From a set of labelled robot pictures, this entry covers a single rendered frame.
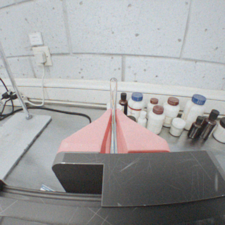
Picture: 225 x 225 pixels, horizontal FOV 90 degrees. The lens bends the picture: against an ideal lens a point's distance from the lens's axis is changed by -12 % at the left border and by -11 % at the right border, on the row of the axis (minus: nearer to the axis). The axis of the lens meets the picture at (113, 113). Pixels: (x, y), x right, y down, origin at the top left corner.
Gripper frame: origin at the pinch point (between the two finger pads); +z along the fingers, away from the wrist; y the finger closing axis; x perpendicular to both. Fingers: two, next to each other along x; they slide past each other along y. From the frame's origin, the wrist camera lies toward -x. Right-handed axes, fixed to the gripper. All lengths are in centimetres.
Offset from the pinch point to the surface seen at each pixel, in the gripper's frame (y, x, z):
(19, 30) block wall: 41, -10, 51
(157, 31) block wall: -15.7, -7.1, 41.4
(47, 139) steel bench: 23.6, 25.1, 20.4
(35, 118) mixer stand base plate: 34, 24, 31
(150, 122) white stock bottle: -12.5, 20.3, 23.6
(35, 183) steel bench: 21.2, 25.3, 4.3
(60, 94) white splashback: 25, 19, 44
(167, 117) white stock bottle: -19.8, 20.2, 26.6
